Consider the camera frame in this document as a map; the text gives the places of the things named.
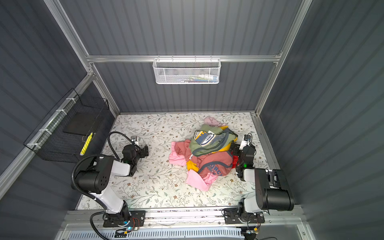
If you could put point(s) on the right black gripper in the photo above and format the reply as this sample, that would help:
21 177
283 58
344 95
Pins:
237 151

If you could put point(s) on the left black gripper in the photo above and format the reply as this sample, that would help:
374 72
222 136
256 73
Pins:
142 151

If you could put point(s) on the red cloth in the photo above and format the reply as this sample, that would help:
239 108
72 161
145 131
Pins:
235 161

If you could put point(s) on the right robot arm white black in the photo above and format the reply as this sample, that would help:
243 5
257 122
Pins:
272 191

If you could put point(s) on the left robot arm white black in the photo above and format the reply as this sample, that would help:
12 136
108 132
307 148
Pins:
91 177

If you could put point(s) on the dusty red shirt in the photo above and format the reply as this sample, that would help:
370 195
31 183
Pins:
216 164

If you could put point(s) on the floral patterned table mat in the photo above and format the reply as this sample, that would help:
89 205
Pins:
159 184

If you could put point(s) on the green shirt with grey trim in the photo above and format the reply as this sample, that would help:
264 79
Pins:
208 140

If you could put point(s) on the yellow marker pen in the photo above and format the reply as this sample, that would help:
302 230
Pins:
86 144

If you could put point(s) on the yellow shirt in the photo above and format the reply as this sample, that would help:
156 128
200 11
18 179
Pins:
209 151

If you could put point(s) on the pink shirt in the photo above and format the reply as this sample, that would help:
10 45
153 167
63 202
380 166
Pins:
193 178

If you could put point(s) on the items in white basket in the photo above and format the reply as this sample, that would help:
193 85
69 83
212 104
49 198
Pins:
200 79

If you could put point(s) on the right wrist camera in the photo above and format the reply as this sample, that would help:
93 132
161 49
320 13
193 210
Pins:
246 141

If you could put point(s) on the black wire mesh basket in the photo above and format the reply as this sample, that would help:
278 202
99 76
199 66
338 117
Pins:
61 137

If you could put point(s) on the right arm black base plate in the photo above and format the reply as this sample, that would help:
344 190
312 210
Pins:
234 216

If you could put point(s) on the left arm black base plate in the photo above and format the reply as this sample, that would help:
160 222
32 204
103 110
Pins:
125 219

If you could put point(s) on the white wire mesh basket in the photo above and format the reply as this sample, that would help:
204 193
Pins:
167 71

